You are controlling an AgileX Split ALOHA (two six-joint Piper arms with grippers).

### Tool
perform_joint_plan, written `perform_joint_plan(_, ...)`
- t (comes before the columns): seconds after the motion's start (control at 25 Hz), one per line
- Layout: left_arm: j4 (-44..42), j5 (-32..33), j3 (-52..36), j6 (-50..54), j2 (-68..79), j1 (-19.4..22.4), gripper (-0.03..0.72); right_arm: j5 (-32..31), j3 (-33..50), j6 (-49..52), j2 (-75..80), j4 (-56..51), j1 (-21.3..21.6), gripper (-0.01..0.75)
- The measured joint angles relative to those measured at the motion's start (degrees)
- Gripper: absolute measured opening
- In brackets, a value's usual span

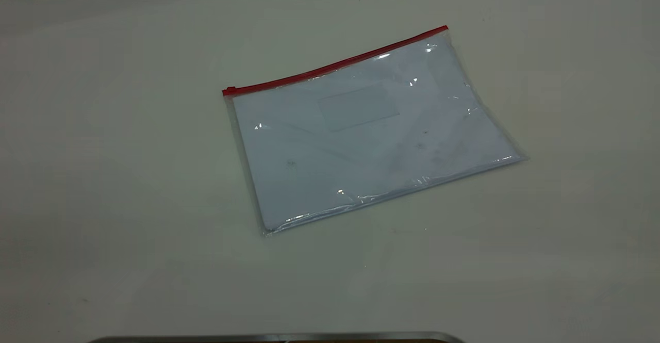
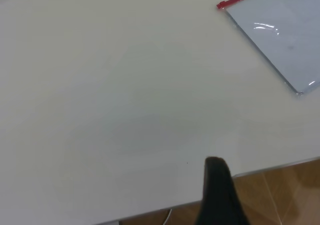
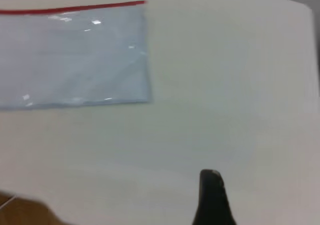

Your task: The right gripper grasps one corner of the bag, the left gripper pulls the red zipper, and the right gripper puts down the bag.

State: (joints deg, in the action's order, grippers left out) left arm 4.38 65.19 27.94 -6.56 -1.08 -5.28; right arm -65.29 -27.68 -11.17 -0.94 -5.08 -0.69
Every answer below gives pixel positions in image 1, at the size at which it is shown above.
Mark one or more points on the red zipper slider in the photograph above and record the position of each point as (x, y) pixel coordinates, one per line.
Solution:
(229, 91)

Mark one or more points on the silver metal frame edge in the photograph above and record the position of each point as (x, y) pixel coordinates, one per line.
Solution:
(278, 338)

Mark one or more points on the clear zip bag red zipper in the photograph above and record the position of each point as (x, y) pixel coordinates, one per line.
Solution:
(371, 131)

